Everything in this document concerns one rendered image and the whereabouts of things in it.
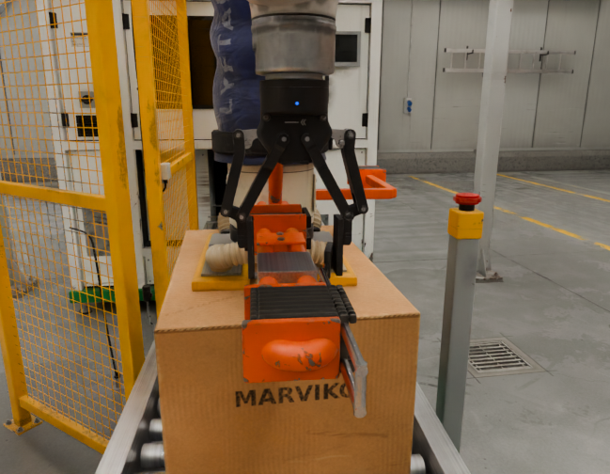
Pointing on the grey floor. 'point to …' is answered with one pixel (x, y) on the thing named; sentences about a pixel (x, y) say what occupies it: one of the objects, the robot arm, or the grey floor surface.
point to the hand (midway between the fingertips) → (294, 256)
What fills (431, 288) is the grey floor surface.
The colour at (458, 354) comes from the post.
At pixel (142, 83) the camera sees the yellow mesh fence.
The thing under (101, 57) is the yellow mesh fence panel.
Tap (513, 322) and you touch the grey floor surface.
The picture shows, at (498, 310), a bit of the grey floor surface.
